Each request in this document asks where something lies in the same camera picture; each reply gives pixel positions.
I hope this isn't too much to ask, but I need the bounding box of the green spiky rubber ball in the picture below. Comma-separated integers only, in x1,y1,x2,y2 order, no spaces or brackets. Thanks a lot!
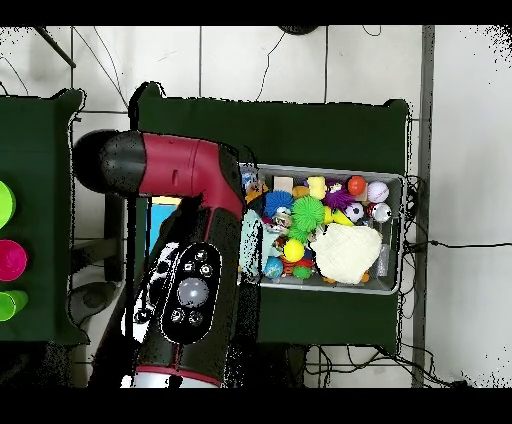
288,195,326,243

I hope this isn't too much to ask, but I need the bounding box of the black round fixture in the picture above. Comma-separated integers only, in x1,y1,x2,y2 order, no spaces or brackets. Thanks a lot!
278,25,320,36

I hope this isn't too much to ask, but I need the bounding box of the purple spiky monster toy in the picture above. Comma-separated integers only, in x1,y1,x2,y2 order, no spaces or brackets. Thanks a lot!
321,178,356,211

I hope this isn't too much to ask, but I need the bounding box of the silver mesh bin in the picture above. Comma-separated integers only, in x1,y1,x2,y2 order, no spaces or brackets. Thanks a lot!
239,160,407,296

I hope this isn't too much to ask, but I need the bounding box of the wooden three-hole box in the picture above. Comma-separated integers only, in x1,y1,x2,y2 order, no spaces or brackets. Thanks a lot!
148,194,183,255

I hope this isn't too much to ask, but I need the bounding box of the light blue fluffy cloth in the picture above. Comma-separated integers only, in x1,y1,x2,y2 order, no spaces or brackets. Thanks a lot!
239,208,282,277

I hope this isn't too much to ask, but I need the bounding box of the lime green plastic cup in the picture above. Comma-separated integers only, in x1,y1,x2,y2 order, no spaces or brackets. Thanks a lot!
0,289,30,322
0,180,17,230

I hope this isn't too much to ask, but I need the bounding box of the black diagonal rod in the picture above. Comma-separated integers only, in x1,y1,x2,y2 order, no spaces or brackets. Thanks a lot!
33,25,77,69

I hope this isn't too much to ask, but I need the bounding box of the dark green table cloth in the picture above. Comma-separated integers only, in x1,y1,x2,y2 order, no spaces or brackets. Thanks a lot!
126,81,410,355
0,88,91,346

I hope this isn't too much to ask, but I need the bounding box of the blue spiky rubber ball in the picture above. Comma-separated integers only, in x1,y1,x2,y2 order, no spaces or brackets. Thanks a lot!
263,189,295,217

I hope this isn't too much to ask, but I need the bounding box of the black upright panel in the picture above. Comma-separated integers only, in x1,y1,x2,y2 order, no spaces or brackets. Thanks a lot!
104,193,126,283

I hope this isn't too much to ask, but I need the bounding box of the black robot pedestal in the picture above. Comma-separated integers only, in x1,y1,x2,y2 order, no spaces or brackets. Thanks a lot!
235,342,310,388

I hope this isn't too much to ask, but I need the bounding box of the cream muslin cloth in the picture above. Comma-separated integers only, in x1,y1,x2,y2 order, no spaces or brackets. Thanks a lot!
309,222,384,285

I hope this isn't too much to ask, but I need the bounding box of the black power cable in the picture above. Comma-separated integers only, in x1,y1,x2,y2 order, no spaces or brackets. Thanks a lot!
401,238,512,252

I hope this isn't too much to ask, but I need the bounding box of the grey stand base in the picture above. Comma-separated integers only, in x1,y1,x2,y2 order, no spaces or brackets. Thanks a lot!
68,280,118,326

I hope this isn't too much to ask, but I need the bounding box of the orange smooth ball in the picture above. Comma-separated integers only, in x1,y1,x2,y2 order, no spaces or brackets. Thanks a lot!
346,175,368,197

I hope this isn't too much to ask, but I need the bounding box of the yellow plush duck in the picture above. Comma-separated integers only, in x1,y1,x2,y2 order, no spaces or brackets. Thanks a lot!
306,175,328,200

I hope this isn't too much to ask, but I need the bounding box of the yellow smooth ball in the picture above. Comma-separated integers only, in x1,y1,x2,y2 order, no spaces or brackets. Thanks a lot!
281,238,306,263

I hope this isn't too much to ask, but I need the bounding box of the white baseball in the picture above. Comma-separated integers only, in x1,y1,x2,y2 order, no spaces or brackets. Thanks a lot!
366,181,390,204

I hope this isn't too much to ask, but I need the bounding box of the pink plastic cup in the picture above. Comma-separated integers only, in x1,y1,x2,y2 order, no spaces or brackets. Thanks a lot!
0,238,29,282

